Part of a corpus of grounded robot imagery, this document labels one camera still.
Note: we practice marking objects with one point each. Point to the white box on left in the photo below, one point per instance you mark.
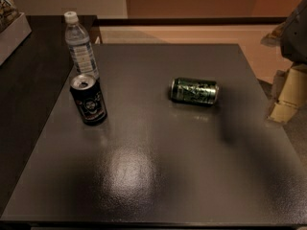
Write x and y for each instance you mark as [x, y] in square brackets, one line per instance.
[13, 36]

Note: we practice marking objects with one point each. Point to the black soda can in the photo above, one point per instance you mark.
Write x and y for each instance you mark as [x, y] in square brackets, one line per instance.
[88, 98]

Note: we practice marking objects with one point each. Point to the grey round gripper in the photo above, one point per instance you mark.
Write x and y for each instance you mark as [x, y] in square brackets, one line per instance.
[295, 40]

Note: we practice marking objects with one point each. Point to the green soda can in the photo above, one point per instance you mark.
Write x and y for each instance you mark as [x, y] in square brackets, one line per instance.
[194, 91]

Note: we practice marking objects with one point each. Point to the clear plastic water bottle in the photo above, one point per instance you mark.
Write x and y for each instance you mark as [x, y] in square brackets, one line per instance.
[79, 45]

